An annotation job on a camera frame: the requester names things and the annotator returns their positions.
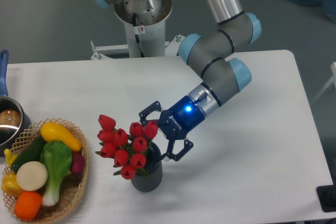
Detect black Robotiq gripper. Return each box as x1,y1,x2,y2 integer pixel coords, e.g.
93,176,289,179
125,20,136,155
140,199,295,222
139,95,206,162

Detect red tulip bouquet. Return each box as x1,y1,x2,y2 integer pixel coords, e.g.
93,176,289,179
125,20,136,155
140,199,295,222
96,114,159,179

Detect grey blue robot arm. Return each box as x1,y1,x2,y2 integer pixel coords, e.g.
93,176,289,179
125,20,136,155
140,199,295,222
94,0,261,161

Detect dark grey ribbed vase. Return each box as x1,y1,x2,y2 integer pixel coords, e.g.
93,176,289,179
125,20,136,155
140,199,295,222
131,143,163,193

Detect purple red radish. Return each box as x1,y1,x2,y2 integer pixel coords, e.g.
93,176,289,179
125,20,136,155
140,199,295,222
70,152,86,175

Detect woven wicker basket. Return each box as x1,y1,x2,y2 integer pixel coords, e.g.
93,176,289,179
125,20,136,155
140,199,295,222
1,119,89,223

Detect green bok choy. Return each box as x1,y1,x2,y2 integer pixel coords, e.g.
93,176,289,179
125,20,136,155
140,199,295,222
40,140,72,207

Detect yellow squash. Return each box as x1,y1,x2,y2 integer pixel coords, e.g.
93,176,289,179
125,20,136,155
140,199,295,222
40,122,82,152

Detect dark green cucumber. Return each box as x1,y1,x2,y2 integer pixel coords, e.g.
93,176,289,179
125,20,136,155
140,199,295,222
11,134,47,172

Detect round white radish slice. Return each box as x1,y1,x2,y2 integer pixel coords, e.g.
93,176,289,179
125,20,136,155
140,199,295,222
16,161,48,191

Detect orange fruit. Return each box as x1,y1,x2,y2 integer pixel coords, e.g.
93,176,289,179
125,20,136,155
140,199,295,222
14,191,42,221

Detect yellow banana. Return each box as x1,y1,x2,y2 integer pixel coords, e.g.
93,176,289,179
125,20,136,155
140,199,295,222
4,148,18,167

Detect black device at edge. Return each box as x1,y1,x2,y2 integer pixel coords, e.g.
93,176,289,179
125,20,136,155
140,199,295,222
316,185,335,212

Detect yellow bell pepper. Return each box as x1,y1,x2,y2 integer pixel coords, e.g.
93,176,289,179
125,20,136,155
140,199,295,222
2,172,24,198

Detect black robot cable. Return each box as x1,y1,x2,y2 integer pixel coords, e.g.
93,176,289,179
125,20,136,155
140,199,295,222
132,13,145,58

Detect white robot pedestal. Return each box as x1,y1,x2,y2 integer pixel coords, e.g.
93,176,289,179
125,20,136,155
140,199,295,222
91,0,184,60

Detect blue handled saucepan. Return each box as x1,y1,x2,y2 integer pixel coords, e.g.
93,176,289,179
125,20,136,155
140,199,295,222
1,49,31,157

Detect white metal frame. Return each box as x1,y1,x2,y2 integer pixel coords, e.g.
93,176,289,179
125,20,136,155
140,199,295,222
312,62,335,104

